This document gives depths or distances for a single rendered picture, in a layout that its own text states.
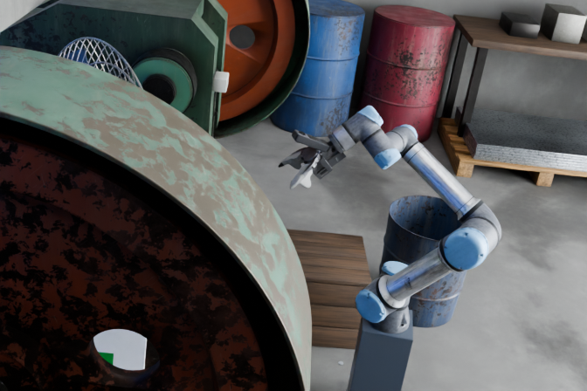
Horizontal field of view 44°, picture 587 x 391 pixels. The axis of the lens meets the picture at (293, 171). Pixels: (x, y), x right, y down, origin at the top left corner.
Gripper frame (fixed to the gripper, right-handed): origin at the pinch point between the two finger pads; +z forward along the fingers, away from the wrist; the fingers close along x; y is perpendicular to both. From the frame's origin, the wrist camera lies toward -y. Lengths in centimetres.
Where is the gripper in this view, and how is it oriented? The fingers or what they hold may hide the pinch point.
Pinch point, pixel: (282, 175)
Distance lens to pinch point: 225.2
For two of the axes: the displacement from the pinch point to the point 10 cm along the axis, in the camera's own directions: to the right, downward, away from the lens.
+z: -8.0, 5.9, 0.7
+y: 5.4, 6.6, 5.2
